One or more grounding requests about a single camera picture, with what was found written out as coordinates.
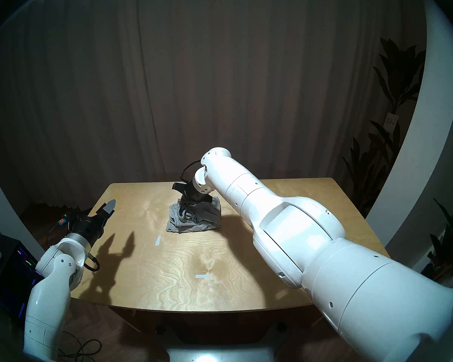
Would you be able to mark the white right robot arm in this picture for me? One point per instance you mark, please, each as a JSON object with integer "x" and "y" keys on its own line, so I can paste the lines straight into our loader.
{"x": 287, "y": 221}

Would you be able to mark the grey fabric pants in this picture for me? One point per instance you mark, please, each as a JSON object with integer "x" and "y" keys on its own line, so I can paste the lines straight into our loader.
{"x": 196, "y": 225}

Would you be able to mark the potted dark leafy plant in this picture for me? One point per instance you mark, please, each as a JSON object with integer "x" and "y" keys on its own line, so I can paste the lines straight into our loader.
{"x": 447, "y": 248}

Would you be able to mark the dark table underframe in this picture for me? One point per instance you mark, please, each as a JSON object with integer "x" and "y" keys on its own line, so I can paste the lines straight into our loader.
{"x": 211, "y": 325}

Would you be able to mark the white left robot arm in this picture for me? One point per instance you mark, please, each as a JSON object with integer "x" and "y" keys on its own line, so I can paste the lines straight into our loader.
{"x": 49, "y": 289}

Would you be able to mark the white plant tag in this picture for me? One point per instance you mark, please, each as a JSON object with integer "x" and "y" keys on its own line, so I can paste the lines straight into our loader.
{"x": 391, "y": 123}

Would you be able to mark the black computer tower with lights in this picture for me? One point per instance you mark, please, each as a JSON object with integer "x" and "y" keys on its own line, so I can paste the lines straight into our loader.
{"x": 15, "y": 278}

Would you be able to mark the tall dark leafy plant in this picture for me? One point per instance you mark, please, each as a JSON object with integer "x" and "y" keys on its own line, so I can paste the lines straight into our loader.
{"x": 400, "y": 74}

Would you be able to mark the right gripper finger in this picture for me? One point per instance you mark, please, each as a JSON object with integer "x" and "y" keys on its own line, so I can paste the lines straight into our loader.
{"x": 185, "y": 209}

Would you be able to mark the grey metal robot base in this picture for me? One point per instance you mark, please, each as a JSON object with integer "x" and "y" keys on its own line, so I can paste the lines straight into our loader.
{"x": 219, "y": 354}

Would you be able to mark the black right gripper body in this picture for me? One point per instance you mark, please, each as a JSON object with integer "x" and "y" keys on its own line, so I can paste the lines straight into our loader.
{"x": 194, "y": 195}

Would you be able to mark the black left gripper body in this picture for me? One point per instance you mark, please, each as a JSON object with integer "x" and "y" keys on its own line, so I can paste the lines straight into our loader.
{"x": 88, "y": 229}

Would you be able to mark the brown pleated curtain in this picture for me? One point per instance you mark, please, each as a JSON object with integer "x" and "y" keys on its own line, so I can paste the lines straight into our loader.
{"x": 211, "y": 82}

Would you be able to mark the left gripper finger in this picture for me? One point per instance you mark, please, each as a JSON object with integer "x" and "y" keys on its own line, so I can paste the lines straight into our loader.
{"x": 107, "y": 206}
{"x": 108, "y": 216}

